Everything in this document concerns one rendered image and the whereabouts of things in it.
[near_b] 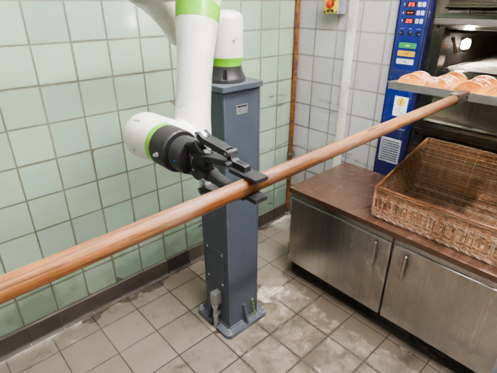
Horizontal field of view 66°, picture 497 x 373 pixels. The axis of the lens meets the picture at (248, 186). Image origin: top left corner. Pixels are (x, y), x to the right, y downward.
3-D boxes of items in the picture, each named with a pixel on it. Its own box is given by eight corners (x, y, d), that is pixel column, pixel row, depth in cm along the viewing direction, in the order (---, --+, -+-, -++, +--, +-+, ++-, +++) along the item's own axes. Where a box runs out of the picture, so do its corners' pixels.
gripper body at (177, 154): (195, 129, 81) (223, 140, 75) (197, 166, 85) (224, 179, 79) (165, 137, 76) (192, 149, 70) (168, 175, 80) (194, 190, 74)
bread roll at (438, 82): (455, 93, 138) (458, 78, 135) (447, 96, 134) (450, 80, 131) (427, 89, 144) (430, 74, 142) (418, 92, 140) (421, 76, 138)
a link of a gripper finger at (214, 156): (206, 156, 77) (205, 149, 77) (243, 163, 69) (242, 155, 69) (191, 161, 75) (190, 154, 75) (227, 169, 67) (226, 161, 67)
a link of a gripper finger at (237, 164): (231, 163, 70) (231, 147, 69) (251, 170, 67) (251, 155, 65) (225, 165, 69) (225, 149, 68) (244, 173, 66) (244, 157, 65)
